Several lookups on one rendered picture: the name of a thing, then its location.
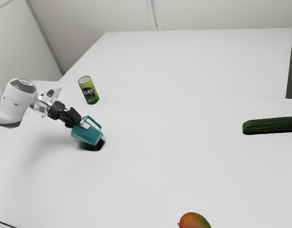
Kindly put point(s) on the orange green mango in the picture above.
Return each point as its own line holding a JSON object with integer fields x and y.
{"x": 194, "y": 221}

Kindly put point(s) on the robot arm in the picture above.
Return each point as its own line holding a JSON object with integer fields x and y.
{"x": 13, "y": 104}

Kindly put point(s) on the dark green cucumber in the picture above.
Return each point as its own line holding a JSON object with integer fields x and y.
{"x": 270, "y": 124}

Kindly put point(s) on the teal faceted mug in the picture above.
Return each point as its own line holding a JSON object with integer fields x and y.
{"x": 87, "y": 134}

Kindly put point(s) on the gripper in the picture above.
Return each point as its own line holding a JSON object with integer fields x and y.
{"x": 56, "y": 110}

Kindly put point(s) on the green drink can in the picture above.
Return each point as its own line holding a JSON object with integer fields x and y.
{"x": 88, "y": 89}

